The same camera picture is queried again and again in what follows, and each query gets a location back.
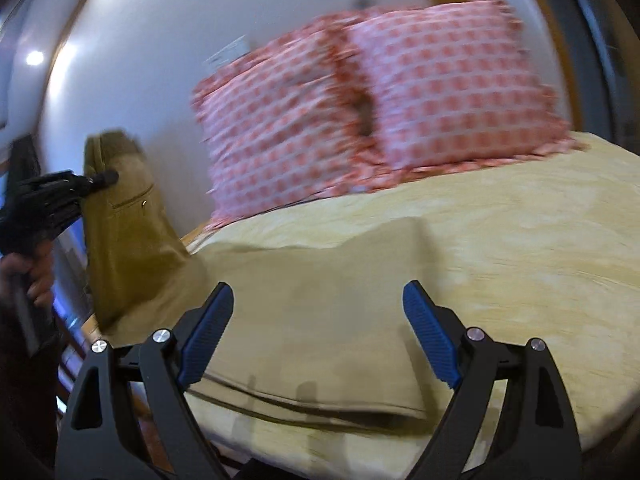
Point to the beige khaki pants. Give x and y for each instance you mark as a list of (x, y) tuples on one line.
[(317, 326)]

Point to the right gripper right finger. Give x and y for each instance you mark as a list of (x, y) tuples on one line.
[(536, 435)]

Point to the yellow bed sheet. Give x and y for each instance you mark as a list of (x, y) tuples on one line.
[(547, 248)]

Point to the person left hand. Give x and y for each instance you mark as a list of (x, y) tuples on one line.
[(39, 272)]

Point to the pink polka dot pillow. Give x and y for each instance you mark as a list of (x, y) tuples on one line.
[(453, 83), (283, 124)]

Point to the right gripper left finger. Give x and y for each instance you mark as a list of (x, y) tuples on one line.
[(100, 436)]

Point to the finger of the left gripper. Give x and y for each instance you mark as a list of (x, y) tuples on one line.
[(88, 185)]

